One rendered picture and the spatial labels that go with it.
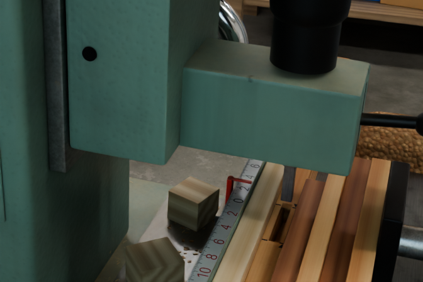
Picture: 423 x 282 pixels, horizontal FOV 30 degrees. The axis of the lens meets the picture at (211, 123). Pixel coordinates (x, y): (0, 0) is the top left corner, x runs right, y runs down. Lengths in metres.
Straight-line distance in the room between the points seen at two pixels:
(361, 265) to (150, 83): 0.20
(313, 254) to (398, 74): 2.88
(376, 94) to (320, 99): 2.66
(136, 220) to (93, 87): 0.33
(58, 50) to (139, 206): 0.37
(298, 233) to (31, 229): 0.21
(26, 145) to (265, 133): 0.18
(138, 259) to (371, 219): 0.25
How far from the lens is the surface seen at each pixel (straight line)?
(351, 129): 0.59
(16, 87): 0.57
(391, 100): 3.20
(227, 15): 0.74
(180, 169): 2.56
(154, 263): 0.76
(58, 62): 0.59
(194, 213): 0.87
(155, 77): 0.57
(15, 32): 0.56
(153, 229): 0.88
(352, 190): 0.70
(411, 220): 0.76
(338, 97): 0.58
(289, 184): 0.66
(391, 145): 0.84
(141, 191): 0.95
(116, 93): 0.59
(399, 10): 3.46
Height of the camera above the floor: 1.30
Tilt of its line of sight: 27 degrees down
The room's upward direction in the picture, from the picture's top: 4 degrees clockwise
